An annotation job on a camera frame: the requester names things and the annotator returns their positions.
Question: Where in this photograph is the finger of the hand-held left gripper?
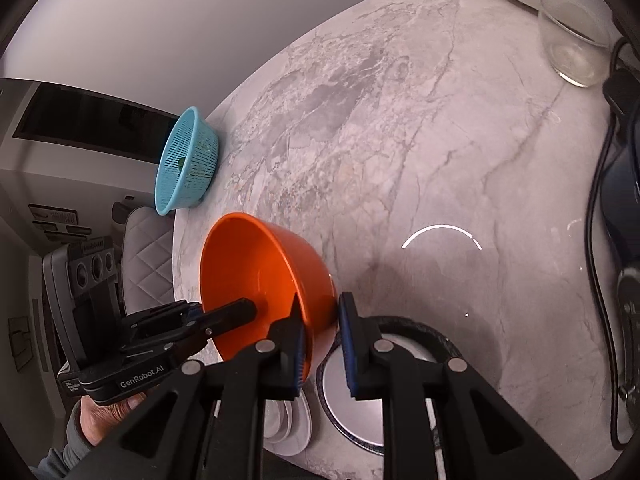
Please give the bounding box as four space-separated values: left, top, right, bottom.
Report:
196 298 262 338

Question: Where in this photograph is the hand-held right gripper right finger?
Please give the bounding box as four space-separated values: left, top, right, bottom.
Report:
339 291 571 480

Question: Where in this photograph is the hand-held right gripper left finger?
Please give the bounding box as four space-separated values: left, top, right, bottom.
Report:
75 297 308 480

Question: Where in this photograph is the orange bowl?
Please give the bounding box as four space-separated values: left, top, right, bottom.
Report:
200 212 337 376

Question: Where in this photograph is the blue patterned rim bowl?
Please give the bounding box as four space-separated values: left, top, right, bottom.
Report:
314 316 468 456

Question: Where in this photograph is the person's left forearm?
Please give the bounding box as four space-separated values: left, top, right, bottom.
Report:
30 400 103 480

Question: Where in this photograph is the person's left hand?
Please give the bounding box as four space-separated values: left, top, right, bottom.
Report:
80 391 147 447

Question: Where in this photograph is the grey quilted chair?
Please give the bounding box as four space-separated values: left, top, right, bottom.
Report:
112 202 177 317

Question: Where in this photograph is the blue plastic colander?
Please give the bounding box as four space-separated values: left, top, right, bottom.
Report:
154 106 221 217

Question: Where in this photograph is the black device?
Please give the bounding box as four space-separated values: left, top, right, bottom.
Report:
615 267 640 398

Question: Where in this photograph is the dark blue object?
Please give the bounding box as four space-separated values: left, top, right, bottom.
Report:
597 110 640 271

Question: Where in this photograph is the clear glass bowl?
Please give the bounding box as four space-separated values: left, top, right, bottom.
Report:
537 0 612 88

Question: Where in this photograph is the black framed wall picture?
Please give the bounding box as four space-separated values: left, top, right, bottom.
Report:
32 220 93 239
30 203 81 227

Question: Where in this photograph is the black cable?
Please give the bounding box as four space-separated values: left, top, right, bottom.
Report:
585 37 640 453

